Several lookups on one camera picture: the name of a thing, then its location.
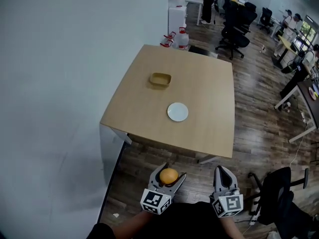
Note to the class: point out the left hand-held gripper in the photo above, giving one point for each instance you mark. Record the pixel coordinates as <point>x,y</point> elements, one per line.
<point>157,199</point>

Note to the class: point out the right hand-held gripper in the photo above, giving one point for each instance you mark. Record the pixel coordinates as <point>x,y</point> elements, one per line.
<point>229,203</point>

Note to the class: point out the orange fruit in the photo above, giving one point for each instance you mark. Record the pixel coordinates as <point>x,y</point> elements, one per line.
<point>169,175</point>

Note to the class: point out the white round plate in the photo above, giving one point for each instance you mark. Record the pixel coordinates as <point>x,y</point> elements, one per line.
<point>177,111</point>

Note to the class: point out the person's right forearm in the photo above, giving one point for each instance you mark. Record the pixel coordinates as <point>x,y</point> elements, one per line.
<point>229,227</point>

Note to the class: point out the person's left forearm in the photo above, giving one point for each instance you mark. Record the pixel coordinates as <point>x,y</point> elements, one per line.
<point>134,221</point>

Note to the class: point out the person's black clothing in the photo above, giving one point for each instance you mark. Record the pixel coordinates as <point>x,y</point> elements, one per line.
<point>189,220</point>

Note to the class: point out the white power strip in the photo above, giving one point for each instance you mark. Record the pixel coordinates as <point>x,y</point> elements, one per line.
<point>254,219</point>

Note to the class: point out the black mesh office chair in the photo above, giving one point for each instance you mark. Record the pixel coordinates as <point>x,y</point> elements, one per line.
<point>276,198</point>

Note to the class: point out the white paper scrap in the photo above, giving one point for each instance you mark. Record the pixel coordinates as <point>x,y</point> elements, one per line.
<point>116,215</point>

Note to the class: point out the tan rectangular box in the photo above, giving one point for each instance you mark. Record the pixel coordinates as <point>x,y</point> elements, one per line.
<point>160,80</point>

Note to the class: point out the dark desk with white legs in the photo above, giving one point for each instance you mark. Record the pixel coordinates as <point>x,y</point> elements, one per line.
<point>307,101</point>

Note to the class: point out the small clear water jug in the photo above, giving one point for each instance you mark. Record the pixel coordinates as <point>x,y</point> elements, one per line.
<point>166,43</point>
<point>172,35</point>

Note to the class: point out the large clear water jug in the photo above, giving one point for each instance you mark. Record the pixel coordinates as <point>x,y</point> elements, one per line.
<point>183,40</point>

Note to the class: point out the black swivel office chair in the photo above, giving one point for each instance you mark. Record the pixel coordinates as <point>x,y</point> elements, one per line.
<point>266,19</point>
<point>251,11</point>
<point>234,38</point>

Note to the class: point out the yellow desk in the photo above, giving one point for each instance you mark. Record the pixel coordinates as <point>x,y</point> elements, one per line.
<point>289,45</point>

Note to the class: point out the white water dispenser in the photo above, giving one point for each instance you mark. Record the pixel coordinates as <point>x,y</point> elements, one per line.
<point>177,19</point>

